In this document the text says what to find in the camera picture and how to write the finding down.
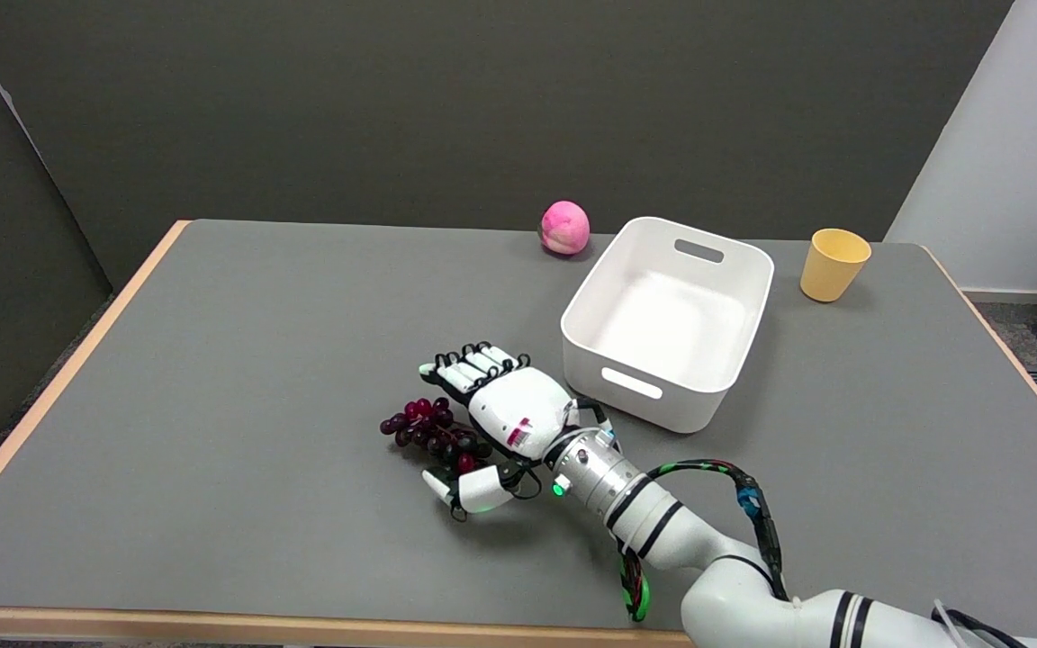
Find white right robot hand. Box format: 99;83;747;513
418;341;575;523

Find dark red grape bunch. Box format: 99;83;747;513
380;397;494;478

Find white plastic bin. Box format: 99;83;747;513
560;216;775;435

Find pink peach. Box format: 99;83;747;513
538;200;591;257

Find yellow plastic cup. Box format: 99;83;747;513
799;228;872;303

